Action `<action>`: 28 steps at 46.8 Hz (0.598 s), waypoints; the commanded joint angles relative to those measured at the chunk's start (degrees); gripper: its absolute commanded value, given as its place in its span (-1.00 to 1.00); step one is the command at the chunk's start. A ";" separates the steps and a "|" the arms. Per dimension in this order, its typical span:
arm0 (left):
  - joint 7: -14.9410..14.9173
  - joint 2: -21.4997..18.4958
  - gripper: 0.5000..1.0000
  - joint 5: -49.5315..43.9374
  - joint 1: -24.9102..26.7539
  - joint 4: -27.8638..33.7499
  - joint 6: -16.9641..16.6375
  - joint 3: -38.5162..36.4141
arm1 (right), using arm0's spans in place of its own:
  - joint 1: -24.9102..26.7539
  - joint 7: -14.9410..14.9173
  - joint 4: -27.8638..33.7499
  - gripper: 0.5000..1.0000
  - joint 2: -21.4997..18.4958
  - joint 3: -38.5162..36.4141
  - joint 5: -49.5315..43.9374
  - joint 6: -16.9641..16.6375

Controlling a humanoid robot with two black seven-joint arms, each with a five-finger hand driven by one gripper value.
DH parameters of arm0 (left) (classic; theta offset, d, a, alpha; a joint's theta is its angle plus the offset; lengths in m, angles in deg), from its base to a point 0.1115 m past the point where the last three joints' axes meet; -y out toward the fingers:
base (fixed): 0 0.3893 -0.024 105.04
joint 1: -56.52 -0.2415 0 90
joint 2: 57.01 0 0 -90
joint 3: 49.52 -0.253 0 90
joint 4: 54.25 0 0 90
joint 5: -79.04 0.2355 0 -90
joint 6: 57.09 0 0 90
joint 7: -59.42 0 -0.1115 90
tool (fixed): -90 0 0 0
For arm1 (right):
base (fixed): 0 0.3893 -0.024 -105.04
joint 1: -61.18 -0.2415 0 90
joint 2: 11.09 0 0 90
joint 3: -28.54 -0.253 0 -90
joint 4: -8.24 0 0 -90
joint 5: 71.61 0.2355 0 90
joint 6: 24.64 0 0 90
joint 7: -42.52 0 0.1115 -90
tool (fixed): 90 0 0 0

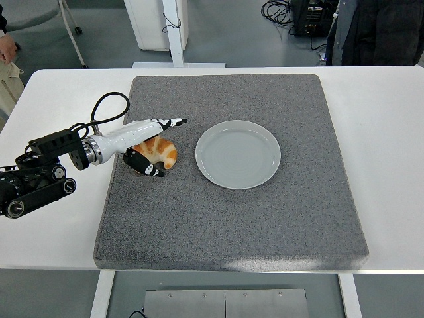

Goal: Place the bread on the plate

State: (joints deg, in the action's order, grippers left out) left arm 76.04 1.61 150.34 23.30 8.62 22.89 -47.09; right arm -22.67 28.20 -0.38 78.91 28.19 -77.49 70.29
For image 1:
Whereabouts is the white table leg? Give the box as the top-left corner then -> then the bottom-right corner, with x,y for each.
337,273 -> 362,318
89,271 -> 115,318

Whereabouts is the golden brown croissant bread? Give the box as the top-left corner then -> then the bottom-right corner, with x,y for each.
132,137 -> 178,170

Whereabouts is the round grey plate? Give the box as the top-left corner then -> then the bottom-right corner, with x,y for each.
195,119 -> 282,190

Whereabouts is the grey metal plate with screws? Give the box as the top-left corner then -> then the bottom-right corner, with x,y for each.
142,288 -> 309,318

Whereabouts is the person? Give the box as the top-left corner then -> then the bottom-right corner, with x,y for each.
325,0 -> 424,67
0,13 -> 26,117

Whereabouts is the grey chair with casters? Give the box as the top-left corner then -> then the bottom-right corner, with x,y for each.
0,0 -> 89,69

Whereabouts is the thin black cable on post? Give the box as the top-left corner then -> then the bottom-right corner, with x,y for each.
161,12 -> 182,34

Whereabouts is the grey speckled mat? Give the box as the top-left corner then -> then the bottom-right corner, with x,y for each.
93,73 -> 370,272

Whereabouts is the black floor cable bundle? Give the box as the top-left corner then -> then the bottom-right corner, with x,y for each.
260,0 -> 295,28

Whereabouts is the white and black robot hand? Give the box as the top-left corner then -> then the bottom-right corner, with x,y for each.
95,117 -> 189,178

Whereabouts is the black equipment box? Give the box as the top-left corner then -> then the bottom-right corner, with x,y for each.
291,0 -> 341,37

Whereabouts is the white cabinet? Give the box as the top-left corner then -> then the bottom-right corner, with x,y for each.
124,0 -> 188,51

